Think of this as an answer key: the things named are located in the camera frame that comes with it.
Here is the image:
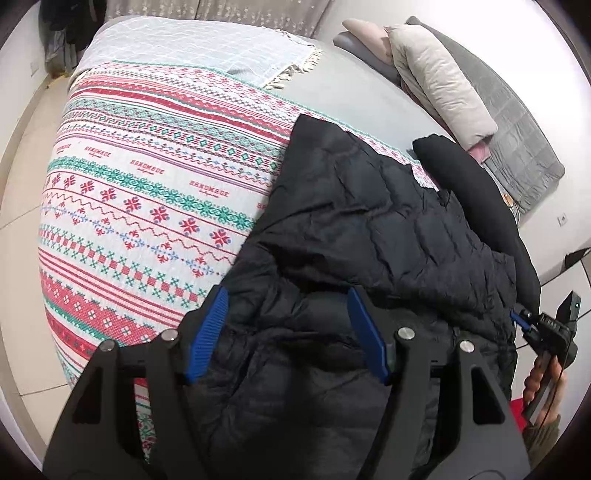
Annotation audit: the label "black puffer jacket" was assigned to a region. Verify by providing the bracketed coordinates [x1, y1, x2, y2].
[150, 113, 520, 480]

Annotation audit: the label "patterned grey curtain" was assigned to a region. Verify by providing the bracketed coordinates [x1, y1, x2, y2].
[104, 0, 333, 40]

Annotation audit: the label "red green patterned blanket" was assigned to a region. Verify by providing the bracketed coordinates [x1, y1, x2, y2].
[38, 60, 439, 464]

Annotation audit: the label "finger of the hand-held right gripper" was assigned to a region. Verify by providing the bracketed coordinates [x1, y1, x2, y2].
[509, 310, 533, 334]

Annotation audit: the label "grey bed sheet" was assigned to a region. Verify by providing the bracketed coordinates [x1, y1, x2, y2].
[265, 39, 458, 160]

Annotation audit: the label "person's right hand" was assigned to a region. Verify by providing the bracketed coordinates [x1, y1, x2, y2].
[531, 357, 568, 428]

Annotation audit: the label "person's right forearm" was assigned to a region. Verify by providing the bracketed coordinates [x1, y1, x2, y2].
[523, 414, 562, 468]

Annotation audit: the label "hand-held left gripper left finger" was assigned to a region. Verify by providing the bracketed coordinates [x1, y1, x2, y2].
[44, 286, 232, 480]

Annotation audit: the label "black smooth garment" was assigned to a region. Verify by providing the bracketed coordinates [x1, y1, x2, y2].
[412, 134, 542, 315]

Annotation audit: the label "beige quilted duvet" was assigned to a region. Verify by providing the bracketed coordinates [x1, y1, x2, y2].
[387, 24, 499, 151]

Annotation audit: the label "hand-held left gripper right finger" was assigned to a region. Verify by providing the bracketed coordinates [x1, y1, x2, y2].
[346, 287, 532, 480]

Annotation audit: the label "pink pillow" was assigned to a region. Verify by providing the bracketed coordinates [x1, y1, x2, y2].
[342, 18, 402, 70]

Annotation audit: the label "red cloth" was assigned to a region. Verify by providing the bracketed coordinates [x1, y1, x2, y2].
[509, 398, 532, 432]

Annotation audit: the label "light blue checked fringed blanket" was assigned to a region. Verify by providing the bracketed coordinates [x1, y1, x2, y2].
[69, 14, 325, 90]

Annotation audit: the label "dark hanging clothes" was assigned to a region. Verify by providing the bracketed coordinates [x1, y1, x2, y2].
[41, 0, 109, 75]

